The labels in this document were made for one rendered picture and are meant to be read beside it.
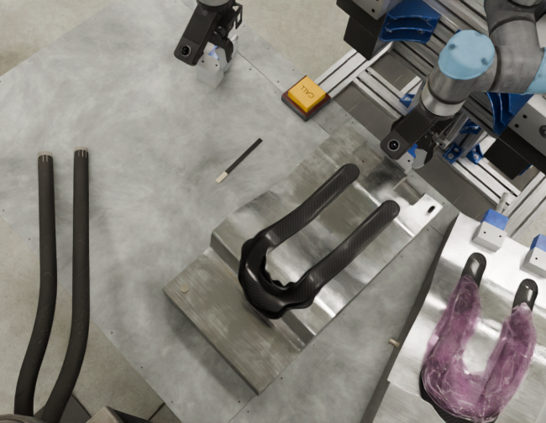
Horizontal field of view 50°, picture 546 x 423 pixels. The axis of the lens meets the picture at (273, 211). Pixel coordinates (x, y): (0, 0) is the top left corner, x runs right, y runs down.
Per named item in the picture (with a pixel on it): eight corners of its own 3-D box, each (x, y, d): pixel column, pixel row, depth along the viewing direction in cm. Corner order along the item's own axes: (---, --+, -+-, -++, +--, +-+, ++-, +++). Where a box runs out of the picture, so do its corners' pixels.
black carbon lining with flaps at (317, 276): (346, 163, 120) (355, 140, 112) (405, 216, 117) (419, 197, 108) (220, 276, 110) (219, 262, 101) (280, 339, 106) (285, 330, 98)
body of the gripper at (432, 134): (450, 130, 118) (474, 97, 107) (423, 156, 116) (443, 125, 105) (422, 106, 120) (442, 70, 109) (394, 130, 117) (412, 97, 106)
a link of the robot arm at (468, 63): (505, 68, 91) (450, 65, 91) (477, 107, 101) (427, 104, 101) (498, 27, 94) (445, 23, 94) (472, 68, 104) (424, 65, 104)
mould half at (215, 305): (339, 142, 130) (350, 109, 118) (428, 222, 124) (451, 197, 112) (165, 296, 115) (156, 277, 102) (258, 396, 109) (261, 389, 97)
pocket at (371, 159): (363, 148, 124) (367, 138, 120) (381, 164, 123) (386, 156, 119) (349, 160, 122) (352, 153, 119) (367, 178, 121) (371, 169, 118)
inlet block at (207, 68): (227, 38, 138) (227, 23, 133) (245, 48, 138) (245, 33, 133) (196, 78, 134) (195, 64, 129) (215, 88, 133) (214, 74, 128)
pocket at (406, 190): (401, 182, 121) (406, 174, 118) (421, 199, 120) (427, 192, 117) (387, 195, 120) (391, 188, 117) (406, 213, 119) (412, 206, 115)
